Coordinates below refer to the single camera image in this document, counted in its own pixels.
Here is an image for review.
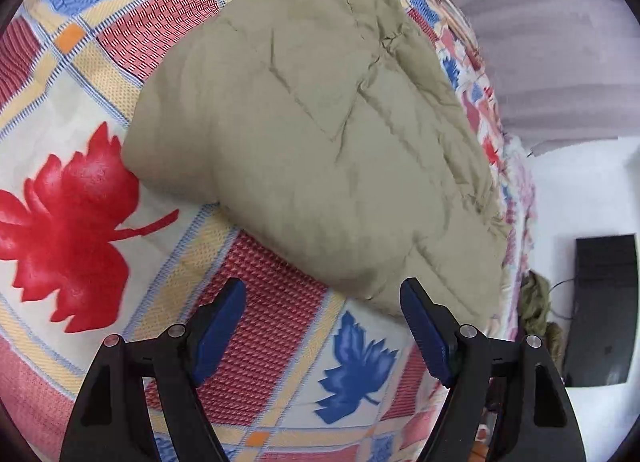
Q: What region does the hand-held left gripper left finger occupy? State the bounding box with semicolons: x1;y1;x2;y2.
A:
60;277;247;462

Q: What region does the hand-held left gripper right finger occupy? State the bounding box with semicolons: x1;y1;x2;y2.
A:
399;277;587;462

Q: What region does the khaki padded jacket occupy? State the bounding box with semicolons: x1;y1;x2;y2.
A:
121;0;508;330

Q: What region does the olive green cloth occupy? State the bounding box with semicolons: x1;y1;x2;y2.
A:
520;272;553;337

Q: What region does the brown patterned cloth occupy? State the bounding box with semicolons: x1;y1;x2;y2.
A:
547;322;567;369

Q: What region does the leaf-print patchwork quilt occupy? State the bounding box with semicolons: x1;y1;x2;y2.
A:
0;0;506;462

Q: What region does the black television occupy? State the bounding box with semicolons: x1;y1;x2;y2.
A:
562;234;640;388

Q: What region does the grey curtain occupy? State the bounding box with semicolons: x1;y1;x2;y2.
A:
425;0;636;147

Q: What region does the black cable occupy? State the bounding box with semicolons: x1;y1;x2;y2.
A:
547;277;576;323

